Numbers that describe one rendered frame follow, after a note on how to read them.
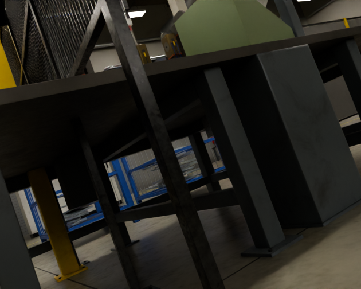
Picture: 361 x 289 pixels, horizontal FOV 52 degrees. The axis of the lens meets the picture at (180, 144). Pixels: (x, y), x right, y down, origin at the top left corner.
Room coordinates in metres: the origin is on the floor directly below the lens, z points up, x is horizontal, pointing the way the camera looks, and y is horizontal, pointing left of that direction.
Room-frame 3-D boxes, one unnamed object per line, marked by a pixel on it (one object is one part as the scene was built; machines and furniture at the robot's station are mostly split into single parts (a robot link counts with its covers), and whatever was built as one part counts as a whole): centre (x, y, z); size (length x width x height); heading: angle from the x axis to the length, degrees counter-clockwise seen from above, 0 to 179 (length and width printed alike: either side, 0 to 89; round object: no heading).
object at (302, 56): (1.53, -0.42, 0.33); 0.31 x 0.31 x 0.66; 32
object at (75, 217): (4.11, 1.30, 0.47); 1.20 x 0.80 x 0.95; 31
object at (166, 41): (2.00, -0.15, 0.88); 0.11 x 0.07 x 0.37; 27
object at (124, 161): (4.75, 0.17, 0.47); 1.20 x 0.80 x 0.95; 33
